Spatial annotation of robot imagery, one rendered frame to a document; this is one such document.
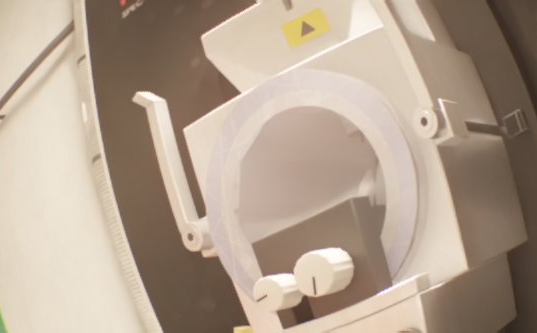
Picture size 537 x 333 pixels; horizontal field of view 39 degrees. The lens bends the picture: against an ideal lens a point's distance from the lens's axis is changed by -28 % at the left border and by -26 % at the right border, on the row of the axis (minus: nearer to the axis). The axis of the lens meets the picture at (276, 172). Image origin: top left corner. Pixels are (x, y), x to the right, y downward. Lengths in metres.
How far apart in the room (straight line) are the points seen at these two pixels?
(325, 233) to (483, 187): 0.07
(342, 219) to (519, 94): 0.13
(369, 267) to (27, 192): 2.31
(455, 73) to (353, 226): 0.10
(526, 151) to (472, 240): 0.09
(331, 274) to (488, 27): 0.16
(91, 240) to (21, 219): 0.44
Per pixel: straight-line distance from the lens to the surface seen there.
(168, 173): 0.37
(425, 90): 0.31
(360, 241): 0.31
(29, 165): 2.57
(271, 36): 0.38
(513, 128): 0.39
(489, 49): 0.40
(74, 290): 2.42
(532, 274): 0.40
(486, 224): 0.34
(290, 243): 0.32
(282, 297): 0.31
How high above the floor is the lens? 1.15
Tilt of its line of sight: 12 degrees up
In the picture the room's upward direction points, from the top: 18 degrees counter-clockwise
